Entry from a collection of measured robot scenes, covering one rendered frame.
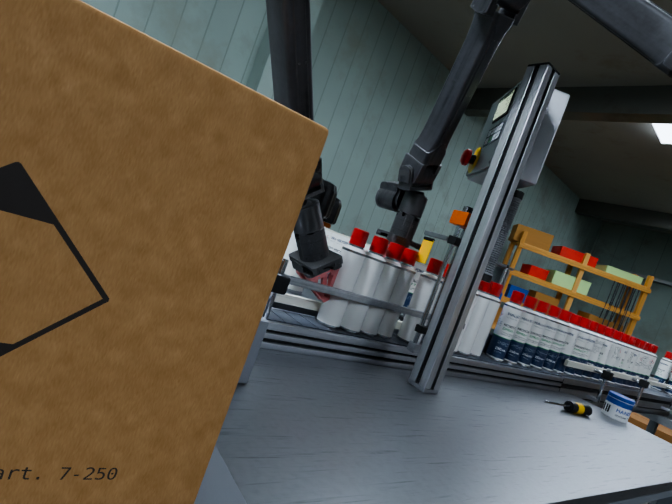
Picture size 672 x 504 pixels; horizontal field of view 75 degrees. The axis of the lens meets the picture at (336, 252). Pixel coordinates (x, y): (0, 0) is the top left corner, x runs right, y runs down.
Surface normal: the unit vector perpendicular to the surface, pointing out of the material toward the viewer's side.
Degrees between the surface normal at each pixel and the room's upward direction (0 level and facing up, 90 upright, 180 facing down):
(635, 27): 112
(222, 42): 90
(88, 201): 90
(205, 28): 90
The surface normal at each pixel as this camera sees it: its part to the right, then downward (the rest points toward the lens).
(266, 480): 0.35, -0.94
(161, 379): 0.48, 0.21
